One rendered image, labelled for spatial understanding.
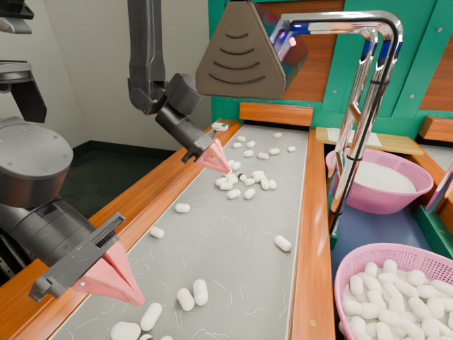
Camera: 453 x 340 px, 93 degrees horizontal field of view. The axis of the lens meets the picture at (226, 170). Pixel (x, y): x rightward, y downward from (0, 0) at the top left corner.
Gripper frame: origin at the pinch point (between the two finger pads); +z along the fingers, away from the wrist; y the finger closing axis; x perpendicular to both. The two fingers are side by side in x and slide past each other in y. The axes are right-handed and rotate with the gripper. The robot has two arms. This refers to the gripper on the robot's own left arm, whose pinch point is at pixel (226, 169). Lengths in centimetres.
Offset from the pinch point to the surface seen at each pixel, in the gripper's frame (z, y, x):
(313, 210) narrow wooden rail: 19.8, -0.4, -8.2
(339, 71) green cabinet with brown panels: 8, 55, -29
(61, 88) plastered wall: -159, 112, 140
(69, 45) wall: -172, 124, 104
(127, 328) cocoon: 2.8, -32.5, 6.5
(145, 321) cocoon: 4.2, -31.0, 5.6
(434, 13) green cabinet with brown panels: 15, 55, -56
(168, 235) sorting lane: 0.0, -15.6, 11.1
